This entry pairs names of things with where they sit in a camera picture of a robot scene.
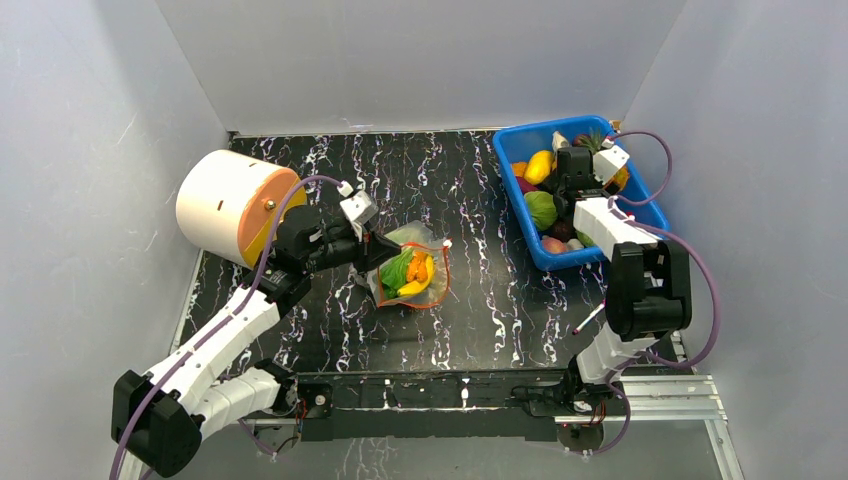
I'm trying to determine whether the orange toy pineapple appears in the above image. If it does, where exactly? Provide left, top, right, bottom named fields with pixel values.
left=572, top=130, right=630, bottom=194

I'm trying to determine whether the white orange cylinder drum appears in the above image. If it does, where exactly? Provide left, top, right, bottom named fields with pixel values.
left=175, top=150, right=300, bottom=268

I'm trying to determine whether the green toy cabbage large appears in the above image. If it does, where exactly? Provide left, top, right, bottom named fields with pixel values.
left=575, top=230, right=595, bottom=248

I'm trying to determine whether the yellow toy banana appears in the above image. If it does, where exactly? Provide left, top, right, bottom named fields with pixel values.
left=397, top=252, right=435, bottom=297

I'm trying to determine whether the pink white marker pen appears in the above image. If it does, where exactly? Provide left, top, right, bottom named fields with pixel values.
left=571, top=303, right=605, bottom=335

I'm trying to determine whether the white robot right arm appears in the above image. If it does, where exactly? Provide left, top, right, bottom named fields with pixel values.
left=553, top=146, right=691, bottom=415

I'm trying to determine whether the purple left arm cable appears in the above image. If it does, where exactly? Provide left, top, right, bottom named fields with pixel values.
left=109, top=174, right=346, bottom=480

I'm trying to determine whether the green toy cabbage small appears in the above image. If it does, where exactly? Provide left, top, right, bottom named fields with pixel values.
left=523, top=190, right=559, bottom=231

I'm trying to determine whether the dark red toy fruit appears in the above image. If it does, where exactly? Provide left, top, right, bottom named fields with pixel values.
left=548, top=219, right=577, bottom=243

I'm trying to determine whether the yellow toy mango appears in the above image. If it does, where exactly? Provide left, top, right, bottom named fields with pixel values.
left=522, top=150, right=556, bottom=185

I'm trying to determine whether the dark purple toy eggplant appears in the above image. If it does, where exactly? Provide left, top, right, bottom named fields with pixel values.
left=515, top=177, right=538, bottom=195

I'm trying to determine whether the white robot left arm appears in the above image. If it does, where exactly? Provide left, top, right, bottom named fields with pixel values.
left=109, top=194, right=400, bottom=479

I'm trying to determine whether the pink toy peach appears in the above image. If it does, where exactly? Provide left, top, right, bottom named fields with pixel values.
left=541, top=236, right=569, bottom=255

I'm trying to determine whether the clear orange zip top bag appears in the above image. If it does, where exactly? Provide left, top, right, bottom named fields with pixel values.
left=366, top=220, right=452, bottom=309

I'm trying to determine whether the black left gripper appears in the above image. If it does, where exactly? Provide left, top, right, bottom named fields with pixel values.
left=303, top=223, right=402, bottom=279

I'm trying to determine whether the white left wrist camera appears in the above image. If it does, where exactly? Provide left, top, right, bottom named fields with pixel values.
left=337, top=181, right=379, bottom=241

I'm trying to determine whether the green toy lettuce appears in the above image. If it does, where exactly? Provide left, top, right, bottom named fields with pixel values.
left=379, top=248, right=414, bottom=299

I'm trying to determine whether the grey toy fish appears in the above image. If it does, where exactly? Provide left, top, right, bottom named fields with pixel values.
left=551, top=131, right=572, bottom=152

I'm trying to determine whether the blue plastic bin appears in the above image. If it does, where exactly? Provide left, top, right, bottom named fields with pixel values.
left=492, top=115, right=671, bottom=272

